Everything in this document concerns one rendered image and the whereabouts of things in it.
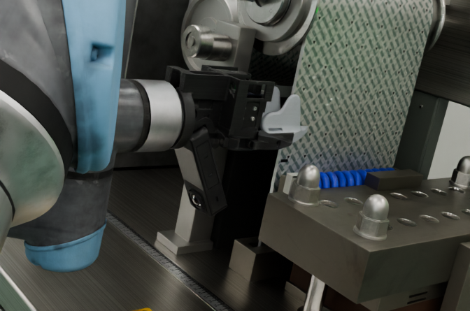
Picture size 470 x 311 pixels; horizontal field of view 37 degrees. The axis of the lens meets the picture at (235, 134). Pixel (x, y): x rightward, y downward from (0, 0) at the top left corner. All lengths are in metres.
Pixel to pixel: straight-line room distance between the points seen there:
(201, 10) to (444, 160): 3.01
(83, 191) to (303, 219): 0.25
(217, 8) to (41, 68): 0.70
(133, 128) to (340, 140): 0.35
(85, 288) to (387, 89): 0.48
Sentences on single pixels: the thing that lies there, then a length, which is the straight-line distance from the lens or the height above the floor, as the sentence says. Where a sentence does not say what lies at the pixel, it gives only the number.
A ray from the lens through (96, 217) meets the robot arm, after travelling 0.71.
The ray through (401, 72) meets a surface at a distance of 1.00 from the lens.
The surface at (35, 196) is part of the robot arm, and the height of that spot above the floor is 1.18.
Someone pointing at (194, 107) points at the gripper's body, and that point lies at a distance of 0.76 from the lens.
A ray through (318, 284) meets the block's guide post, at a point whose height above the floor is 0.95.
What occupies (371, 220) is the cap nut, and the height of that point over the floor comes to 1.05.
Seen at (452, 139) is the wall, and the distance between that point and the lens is 3.88.
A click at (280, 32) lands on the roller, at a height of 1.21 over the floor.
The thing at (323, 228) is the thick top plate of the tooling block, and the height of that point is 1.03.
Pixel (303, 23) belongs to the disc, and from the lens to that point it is 0.85.
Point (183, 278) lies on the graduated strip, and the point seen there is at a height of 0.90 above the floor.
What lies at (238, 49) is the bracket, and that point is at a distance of 0.88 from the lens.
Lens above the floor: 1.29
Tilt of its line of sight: 14 degrees down
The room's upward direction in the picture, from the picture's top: 11 degrees clockwise
